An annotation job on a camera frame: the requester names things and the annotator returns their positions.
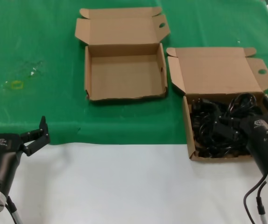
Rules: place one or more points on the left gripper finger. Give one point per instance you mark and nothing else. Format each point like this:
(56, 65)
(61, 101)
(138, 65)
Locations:
(39, 137)

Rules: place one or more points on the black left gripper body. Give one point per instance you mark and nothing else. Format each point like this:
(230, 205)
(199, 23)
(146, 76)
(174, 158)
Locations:
(5, 151)

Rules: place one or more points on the green felt cloth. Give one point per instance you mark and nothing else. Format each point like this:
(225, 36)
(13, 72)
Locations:
(31, 35)

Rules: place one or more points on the shallow cardboard box, torn rim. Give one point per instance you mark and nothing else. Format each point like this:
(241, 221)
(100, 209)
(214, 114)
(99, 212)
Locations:
(124, 70)

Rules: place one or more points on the deep open cardboard box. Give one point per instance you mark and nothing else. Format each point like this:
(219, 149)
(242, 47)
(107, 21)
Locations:
(218, 70)

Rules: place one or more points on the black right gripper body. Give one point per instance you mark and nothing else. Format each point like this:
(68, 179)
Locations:
(260, 140)

